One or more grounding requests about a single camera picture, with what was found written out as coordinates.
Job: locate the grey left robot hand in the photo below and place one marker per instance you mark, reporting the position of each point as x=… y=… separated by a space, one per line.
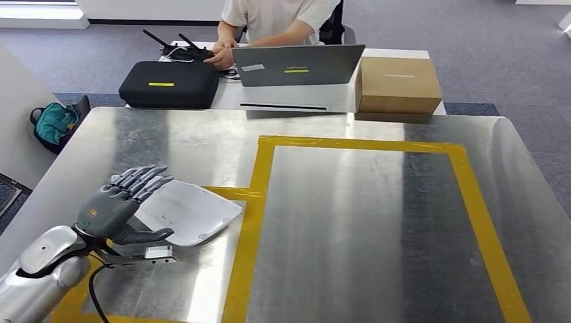
x=107 y=214

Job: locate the white plastic mirror cover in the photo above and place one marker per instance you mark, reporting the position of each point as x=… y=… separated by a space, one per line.
x=192 y=214

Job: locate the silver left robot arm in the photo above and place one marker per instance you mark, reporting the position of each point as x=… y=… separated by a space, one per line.
x=40 y=281

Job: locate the stainless steel workbench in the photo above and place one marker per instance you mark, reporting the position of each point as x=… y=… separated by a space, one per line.
x=334 y=223

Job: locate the teal backpack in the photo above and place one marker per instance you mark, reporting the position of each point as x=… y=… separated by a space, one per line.
x=55 y=122

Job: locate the black hard case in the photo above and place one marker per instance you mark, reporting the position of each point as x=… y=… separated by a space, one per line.
x=169 y=89

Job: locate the black antenna remote controller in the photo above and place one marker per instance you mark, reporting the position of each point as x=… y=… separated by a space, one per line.
x=187 y=53

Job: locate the white table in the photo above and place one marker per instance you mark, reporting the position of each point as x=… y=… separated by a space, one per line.
x=285 y=96

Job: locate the grey laptop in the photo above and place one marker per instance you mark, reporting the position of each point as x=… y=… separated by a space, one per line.
x=303 y=67

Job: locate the person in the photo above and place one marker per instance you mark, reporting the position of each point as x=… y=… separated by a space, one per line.
x=276 y=18

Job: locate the black office chair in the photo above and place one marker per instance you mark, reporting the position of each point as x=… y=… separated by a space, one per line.
x=334 y=26

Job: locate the brown cardboard box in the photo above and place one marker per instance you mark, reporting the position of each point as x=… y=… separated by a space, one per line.
x=397 y=84

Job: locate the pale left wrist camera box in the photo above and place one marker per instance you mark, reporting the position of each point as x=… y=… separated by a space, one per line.
x=158 y=252

